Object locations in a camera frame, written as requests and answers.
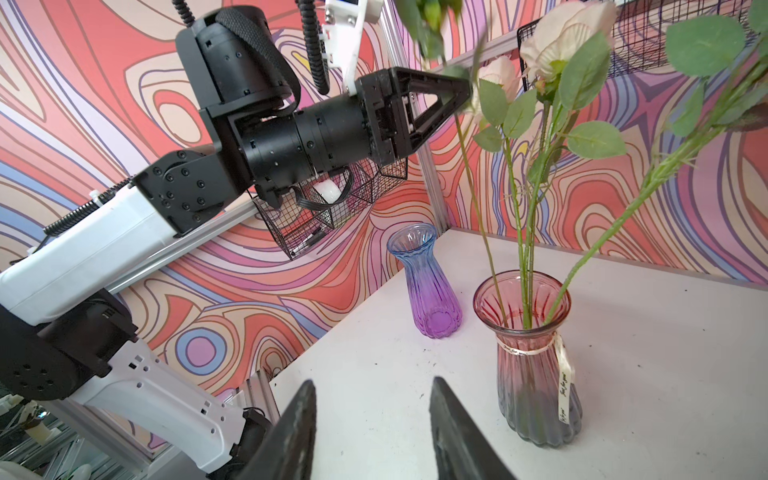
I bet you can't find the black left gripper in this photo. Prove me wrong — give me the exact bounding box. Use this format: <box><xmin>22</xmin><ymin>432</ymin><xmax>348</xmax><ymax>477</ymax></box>
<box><xmin>239</xmin><ymin>67</ymin><xmax>471</xmax><ymax>186</ymax></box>

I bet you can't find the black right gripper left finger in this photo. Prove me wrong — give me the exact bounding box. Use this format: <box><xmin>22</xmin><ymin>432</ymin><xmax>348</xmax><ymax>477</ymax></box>
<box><xmin>236</xmin><ymin>380</ymin><xmax>317</xmax><ymax>480</ymax></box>

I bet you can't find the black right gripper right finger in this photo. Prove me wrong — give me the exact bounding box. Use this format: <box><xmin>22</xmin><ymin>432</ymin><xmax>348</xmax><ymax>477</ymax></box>
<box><xmin>429</xmin><ymin>377</ymin><xmax>515</xmax><ymax>480</ymax></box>

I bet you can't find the thin green bud stem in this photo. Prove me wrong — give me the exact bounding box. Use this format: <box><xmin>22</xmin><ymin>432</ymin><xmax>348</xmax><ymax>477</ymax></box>
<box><xmin>395</xmin><ymin>0</ymin><xmax>520</xmax><ymax>295</ymax></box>

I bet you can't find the pink grey glass vase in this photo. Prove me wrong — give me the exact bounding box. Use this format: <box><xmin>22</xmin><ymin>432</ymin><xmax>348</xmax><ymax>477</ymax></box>
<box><xmin>473</xmin><ymin>270</ymin><xmax>583</xmax><ymax>448</ymax></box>

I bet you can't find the pink carnation stem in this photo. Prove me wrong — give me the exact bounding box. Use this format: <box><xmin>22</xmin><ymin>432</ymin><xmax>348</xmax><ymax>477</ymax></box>
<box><xmin>545</xmin><ymin>1</ymin><xmax>767</xmax><ymax>323</ymax></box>

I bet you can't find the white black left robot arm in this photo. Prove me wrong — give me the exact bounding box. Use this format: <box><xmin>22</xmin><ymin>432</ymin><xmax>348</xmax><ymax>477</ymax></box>
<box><xmin>1</xmin><ymin>1</ymin><xmax>471</xmax><ymax>479</ymax></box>

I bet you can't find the purple glass vase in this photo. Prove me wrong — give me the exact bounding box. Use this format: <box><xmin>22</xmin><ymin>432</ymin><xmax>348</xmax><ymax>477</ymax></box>
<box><xmin>387</xmin><ymin>223</ymin><xmax>463</xmax><ymax>339</ymax></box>

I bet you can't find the white tape roll in basket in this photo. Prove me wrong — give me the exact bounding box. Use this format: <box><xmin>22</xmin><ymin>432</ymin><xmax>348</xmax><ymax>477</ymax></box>
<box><xmin>313</xmin><ymin>179</ymin><xmax>342</xmax><ymax>204</ymax></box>

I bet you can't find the black wire basket left wall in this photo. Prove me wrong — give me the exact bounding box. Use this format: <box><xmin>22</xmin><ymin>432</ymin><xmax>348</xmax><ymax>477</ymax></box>
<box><xmin>252</xmin><ymin>159</ymin><xmax>408</xmax><ymax>260</ymax></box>

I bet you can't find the black wire basket wall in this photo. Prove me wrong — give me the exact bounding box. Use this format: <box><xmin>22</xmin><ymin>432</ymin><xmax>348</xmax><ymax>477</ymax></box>
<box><xmin>252</xmin><ymin>159</ymin><xmax>408</xmax><ymax>260</ymax></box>
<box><xmin>518</xmin><ymin>1</ymin><xmax>761</xmax><ymax>96</ymax></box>

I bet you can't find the black wire basket back wall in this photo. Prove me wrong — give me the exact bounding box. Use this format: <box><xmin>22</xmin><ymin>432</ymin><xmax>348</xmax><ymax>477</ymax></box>
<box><xmin>518</xmin><ymin>1</ymin><xmax>761</xmax><ymax>96</ymax></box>

